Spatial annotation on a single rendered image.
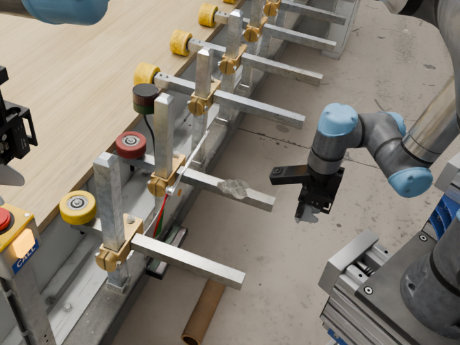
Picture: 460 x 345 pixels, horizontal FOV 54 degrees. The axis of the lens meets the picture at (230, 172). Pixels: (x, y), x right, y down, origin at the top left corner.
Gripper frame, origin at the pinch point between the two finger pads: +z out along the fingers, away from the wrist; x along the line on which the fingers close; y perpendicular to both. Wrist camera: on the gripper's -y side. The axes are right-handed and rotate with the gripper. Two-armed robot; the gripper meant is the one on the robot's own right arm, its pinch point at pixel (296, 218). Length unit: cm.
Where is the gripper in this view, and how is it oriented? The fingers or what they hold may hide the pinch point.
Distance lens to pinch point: 121.6
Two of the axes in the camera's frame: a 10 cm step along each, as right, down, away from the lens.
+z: -1.1, 7.2, 6.9
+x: 3.4, -6.2, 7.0
